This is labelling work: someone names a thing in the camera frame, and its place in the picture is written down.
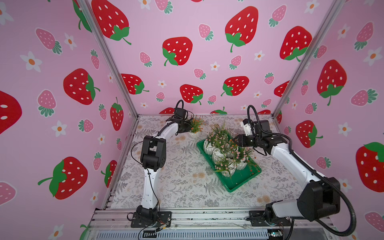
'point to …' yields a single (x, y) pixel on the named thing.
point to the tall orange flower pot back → (197, 124)
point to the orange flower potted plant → (233, 144)
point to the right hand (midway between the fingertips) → (234, 139)
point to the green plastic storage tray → (240, 178)
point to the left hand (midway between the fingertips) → (190, 127)
